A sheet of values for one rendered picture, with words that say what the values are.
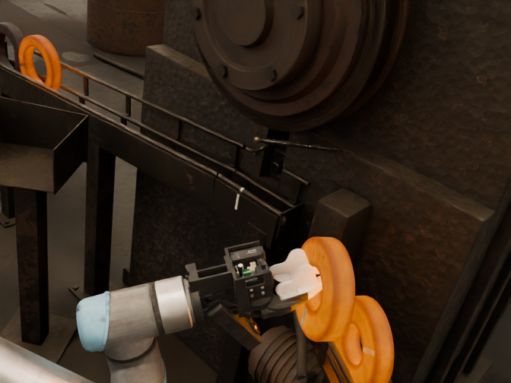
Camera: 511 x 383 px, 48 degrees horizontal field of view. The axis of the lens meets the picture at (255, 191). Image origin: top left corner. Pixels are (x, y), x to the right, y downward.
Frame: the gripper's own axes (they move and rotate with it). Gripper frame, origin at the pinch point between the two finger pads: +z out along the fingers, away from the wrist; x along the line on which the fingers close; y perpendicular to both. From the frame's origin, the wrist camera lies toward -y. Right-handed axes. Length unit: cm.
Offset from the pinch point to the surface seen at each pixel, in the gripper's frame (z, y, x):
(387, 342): 7.8, -10.3, -6.1
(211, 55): -6, 19, 46
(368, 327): 5.9, -9.2, -3.3
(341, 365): 1.4, -16.9, -3.2
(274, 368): -6.5, -33.6, 12.3
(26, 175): -52, -11, 68
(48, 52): -45, 1, 117
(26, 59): -54, -3, 127
